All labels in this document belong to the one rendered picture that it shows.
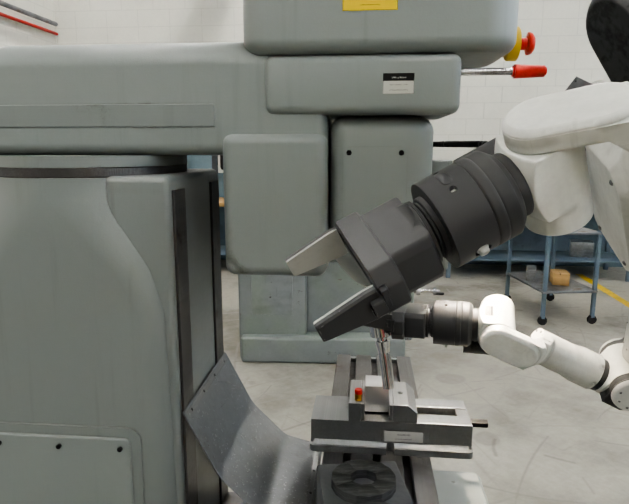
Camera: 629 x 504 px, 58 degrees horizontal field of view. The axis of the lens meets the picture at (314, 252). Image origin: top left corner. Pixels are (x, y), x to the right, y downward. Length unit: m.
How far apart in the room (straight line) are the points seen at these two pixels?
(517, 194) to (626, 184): 0.28
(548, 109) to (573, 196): 0.08
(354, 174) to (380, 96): 0.14
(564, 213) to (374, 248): 0.18
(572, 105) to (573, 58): 7.55
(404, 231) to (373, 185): 0.52
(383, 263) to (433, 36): 0.59
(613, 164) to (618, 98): 0.25
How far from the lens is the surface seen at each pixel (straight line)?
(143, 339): 1.07
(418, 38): 1.01
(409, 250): 0.49
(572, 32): 8.13
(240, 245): 1.04
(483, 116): 7.77
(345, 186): 1.02
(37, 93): 1.18
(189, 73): 1.07
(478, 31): 1.02
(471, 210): 0.50
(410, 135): 1.03
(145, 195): 1.03
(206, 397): 1.24
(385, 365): 1.19
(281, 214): 1.02
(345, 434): 1.29
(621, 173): 0.78
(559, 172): 0.54
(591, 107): 0.54
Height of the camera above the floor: 1.58
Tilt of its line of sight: 11 degrees down
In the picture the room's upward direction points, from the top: straight up
